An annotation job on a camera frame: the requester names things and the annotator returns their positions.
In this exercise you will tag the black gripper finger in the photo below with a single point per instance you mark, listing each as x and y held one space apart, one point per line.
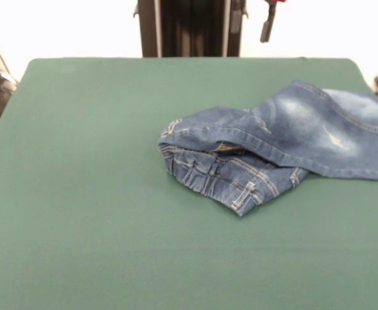
267 27
236 21

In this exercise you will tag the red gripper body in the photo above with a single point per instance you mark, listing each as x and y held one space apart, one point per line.
277 1

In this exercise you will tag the blue denim jeans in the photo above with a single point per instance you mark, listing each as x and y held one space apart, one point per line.
289 129

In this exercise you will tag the dark green table cloth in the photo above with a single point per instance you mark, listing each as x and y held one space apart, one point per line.
79 210

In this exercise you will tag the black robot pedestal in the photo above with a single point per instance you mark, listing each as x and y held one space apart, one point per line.
192 29

